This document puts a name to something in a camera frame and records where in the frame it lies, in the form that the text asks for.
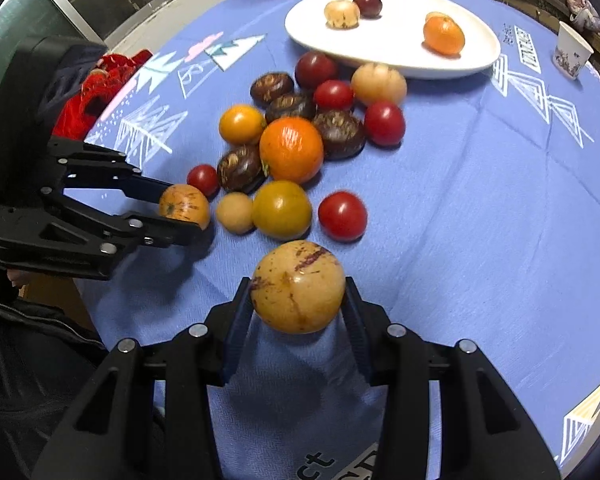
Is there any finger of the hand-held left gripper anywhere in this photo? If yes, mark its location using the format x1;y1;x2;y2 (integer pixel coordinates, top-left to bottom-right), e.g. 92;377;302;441
0;189;204;282
47;137;175;202

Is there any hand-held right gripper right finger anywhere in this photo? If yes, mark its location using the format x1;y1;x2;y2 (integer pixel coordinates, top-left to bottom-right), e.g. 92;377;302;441
341;276;563;480

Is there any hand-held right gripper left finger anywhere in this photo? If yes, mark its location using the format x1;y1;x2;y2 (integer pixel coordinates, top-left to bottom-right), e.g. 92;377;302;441
30;276;255;480

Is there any orange-tan spotted round fruit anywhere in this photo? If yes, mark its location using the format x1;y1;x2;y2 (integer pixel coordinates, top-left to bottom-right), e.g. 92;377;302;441
159;184;212;231

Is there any small red cherry tomato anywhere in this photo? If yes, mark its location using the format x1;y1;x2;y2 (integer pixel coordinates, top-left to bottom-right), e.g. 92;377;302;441
186;164;221;198

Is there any small tan round fruit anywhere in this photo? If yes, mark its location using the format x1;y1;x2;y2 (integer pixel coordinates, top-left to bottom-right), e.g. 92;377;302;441
215;192;255;235

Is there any tan purple-streaked pepino melon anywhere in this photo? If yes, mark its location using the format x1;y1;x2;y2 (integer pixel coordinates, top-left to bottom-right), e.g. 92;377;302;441
251;240;347;335

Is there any orange-yellow tomato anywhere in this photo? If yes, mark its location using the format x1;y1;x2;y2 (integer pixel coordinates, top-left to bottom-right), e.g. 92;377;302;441
218;104;267;146

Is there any large orange mandarin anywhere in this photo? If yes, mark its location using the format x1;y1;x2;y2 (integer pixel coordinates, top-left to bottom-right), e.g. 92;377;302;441
259;116;326;185

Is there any large pale tan fruit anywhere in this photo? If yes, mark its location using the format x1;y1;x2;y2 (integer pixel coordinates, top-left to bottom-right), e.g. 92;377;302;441
351;62;408;107

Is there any white oval plate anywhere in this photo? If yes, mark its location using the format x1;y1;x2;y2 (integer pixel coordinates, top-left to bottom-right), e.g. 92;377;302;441
284;0;502;80

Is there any red patterned bag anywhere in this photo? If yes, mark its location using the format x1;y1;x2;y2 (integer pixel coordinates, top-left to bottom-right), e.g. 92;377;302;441
55;50;153;141

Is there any yellow-green tomato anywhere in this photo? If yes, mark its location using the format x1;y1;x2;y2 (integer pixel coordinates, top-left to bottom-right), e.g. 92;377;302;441
251;180;314;241

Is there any blue printed tablecloth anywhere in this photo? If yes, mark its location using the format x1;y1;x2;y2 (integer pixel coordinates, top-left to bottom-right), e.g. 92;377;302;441
77;0;600;480

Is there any person's dark jacket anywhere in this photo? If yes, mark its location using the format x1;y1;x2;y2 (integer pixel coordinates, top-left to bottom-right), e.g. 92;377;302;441
0;290;166;480

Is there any pale tan round fruit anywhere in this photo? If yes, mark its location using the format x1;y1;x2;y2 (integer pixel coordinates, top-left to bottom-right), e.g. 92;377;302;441
324;0;362;30

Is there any dark purple plum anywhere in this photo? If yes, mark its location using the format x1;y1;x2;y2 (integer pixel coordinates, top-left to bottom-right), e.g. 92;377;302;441
352;0;384;19

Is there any patterned paper cup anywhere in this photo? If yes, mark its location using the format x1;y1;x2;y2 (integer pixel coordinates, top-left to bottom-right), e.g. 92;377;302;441
551;21;595;81

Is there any pink crumpled cloth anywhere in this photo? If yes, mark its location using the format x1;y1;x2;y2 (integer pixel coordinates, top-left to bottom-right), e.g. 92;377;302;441
565;0;600;33

